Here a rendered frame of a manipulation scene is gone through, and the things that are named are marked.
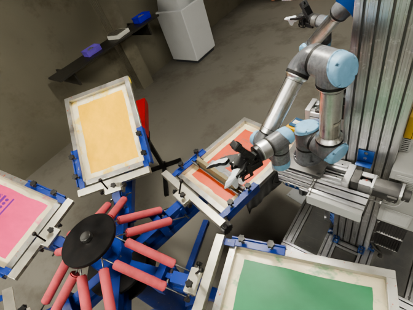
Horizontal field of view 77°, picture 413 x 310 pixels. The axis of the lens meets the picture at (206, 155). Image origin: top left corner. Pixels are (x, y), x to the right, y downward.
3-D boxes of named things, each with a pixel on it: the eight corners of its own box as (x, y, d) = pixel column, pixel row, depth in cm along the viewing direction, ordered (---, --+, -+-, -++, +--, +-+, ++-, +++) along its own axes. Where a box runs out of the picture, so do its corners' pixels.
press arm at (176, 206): (186, 198, 182) (184, 194, 179) (191, 203, 178) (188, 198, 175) (167, 215, 177) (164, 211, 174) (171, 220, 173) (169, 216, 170)
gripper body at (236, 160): (241, 183, 99) (267, 166, 101) (235, 167, 94) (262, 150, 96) (232, 173, 105) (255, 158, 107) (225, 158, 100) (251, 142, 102)
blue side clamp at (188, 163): (204, 154, 216) (202, 148, 211) (208, 156, 213) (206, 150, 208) (177, 177, 207) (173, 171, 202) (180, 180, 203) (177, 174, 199)
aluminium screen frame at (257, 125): (245, 120, 229) (244, 116, 227) (303, 145, 190) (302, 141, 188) (176, 177, 205) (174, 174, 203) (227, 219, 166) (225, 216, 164)
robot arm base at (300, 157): (327, 150, 143) (327, 137, 136) (316, 170, 136) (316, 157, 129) (300, 143, 152) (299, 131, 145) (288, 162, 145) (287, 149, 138)
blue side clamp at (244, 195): (254, 186, 179) (253, 180, 174) (260, 190, 176) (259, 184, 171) (224, 216, 170) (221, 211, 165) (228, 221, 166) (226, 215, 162)
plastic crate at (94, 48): (96, 48, 436) (93, 43, 429) (102, 48, 424) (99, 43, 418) (83, 57, 423) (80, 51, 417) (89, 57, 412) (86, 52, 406)
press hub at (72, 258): (180, 274, 249) (102, 192, 158) (207, 307, 222) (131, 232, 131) (147, 307, 237) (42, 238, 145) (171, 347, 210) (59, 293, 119)
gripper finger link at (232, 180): (235, 198, 92) (244, 179, 98) (230, 186, 89) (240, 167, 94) (228, 197, 94) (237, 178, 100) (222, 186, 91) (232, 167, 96)
